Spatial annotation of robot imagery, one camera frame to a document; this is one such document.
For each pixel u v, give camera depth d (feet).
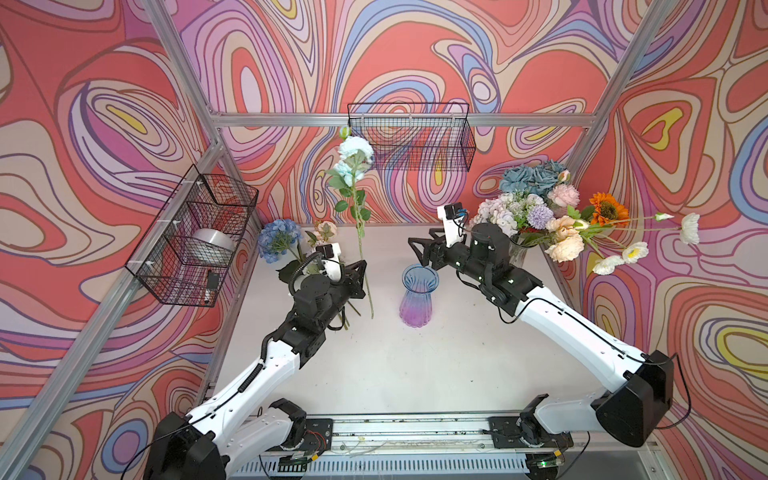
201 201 2.64
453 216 1.96
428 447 2.40
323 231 3.67
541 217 2.41
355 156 2.07
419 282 2.77
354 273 2.37
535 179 2.66
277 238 3.48
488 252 1.76
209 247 2.30
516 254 3.07
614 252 1.98
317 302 1.79
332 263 2.00
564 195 2.47
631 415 1.28
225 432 1.35
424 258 2.11
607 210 2.21
